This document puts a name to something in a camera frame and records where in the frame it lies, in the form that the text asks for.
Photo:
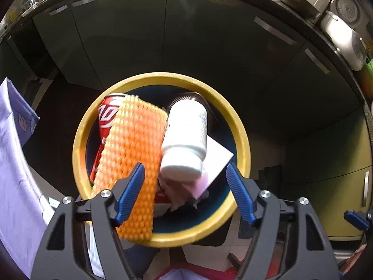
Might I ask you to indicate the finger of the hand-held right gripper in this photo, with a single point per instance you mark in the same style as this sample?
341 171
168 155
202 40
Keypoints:
355 221

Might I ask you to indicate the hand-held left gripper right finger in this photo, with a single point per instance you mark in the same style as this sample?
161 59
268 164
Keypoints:
242 194

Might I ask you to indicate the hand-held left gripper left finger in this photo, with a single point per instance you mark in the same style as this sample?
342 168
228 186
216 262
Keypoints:
131 192

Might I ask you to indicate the orange foam net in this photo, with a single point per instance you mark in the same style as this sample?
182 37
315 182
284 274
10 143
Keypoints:
131 143

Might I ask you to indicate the yellow-rimmed trash bin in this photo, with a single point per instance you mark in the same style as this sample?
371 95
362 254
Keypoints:
87 140

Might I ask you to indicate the white plastic bottle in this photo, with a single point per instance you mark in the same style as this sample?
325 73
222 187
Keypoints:
185 140

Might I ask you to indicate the red soda can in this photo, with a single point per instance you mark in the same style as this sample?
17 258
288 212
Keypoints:
106 116

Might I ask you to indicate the brown plastic tray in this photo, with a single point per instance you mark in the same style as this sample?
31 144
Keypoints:
201 99

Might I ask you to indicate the pink white paper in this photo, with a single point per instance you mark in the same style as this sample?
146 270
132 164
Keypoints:
217 159

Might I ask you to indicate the white paper towel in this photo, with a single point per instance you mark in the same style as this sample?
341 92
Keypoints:
177 201

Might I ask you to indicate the purple floral tablecloth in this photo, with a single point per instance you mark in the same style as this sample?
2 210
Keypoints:
17 151

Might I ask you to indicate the dark lower cabinets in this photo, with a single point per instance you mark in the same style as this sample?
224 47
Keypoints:
204 35

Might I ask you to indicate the white rice cooker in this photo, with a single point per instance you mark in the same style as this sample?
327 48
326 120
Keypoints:
346 40

